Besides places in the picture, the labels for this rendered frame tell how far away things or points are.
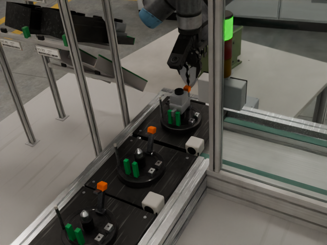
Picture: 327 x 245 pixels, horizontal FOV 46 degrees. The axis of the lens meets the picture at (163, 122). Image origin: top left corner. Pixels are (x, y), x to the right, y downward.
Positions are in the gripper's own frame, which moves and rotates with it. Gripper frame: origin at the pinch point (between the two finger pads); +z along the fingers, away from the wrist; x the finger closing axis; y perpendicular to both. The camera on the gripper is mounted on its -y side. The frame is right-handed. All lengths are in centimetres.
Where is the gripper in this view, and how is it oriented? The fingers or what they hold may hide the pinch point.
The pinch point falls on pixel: (189, 85)
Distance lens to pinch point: 129.9
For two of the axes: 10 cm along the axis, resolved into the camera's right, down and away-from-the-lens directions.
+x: -8.7, -2.4, 4.3
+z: 0.8, 7.9, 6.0
